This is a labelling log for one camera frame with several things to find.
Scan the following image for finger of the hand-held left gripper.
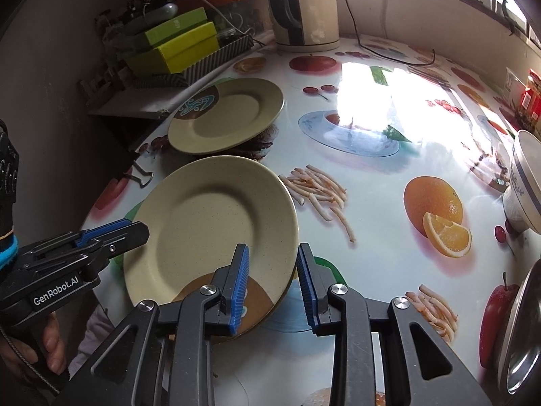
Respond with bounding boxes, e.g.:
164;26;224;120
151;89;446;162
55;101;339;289
82;221;151;282
19;218;135;258

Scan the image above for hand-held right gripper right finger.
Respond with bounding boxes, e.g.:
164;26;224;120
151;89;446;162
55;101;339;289
296;242;493;406

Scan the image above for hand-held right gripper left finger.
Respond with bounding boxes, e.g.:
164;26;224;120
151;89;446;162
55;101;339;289
55;243;251;406

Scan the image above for beige speckled plate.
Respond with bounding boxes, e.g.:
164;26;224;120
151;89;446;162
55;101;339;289
168;78;285;154
123;155;300;344

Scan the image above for stainless steel bowl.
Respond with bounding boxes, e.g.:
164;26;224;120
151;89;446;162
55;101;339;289
496;258;541;396

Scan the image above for white bowl blue stripes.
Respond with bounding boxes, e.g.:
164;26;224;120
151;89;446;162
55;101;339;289
513;130;541;165
502;148;541;234

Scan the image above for person's left hand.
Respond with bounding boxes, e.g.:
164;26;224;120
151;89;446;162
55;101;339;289
0;311;67;385

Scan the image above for light purple garment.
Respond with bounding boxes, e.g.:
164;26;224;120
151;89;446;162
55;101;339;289
68;304;127;374

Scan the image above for striped grey tray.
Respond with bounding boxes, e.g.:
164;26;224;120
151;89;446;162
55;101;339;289
127;34;254;88

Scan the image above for yellow-green flat box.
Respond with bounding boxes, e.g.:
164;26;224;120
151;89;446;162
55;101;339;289
126;21;220;76

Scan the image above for grey-green bottle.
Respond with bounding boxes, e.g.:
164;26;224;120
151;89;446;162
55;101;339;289
127;2;179;35

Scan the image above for cream electric kettle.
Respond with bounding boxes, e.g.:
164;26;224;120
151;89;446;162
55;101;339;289
263;0;341;53

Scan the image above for red label sauce jar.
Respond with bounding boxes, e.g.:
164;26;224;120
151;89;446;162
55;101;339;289
521;73;541;120

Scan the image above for black wire hook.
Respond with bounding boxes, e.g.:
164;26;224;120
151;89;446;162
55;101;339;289
124;164;154;189

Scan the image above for braided black cable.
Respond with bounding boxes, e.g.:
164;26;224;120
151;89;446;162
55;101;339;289
0;325;61;395

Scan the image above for black power cable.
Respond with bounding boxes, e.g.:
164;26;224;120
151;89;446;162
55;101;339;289
336;0;437;67

